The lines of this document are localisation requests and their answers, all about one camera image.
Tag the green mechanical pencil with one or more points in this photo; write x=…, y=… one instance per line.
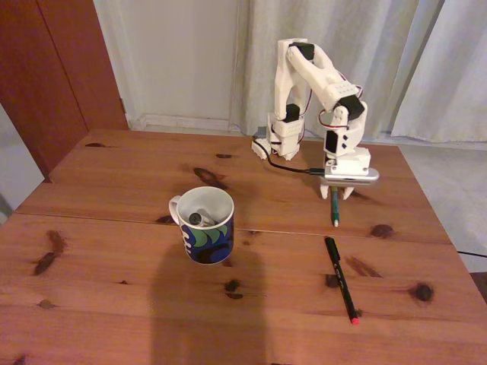
x=335, y=209

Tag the black pen with red end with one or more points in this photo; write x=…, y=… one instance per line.
x=340, y=277

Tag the white whiteboard marker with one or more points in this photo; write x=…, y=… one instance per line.
x=196, y=218

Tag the white curtain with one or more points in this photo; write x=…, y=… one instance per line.
x=380, y=45
x=456, y=76

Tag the blue green patterned mug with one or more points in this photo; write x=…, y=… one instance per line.
x=209, y=247

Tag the white baseboard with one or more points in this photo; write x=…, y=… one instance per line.
x=179, y=121

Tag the brown wooden cabinet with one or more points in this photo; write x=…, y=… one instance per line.
x=45, y=57

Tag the silver camera box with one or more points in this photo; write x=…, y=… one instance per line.
x=354, y=178

